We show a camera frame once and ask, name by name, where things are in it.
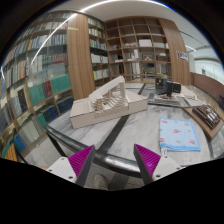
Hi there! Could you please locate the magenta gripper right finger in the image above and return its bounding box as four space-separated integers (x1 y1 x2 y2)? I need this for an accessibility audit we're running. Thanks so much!
133 143 183 186

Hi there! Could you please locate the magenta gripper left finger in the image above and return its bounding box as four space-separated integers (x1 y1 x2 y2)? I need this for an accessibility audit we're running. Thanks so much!
46 144 97 188

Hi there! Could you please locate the light blue patterned towel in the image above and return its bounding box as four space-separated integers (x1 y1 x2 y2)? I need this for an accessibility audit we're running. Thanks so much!
159 117 201 152

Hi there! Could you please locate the black curved metal railing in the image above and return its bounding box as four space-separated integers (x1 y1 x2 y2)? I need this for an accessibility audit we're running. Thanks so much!
42 124 142 179

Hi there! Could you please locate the white architectural building model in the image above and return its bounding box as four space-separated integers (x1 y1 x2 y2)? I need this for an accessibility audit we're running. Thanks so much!
70 76 148 129

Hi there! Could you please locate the dark brown architectural model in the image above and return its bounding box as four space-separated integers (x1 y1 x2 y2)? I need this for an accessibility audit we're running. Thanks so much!
192 105 221 129

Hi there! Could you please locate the black box architectural model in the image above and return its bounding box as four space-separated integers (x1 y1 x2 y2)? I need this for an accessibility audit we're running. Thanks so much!
155 78 181 96

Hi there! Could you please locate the glass-front bookcase with books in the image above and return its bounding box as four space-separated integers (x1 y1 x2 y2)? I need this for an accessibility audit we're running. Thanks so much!
0 11 76 161

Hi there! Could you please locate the open wooden shelf unit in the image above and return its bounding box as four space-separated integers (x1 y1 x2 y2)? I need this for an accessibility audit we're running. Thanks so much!
105 16 171 83

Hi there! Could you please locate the wall sign plaque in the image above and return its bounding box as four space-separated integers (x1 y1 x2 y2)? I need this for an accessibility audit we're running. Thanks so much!
176 51 188 61

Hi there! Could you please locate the wooden wall panel column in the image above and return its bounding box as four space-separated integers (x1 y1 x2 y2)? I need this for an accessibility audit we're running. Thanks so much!
67 13 95 99

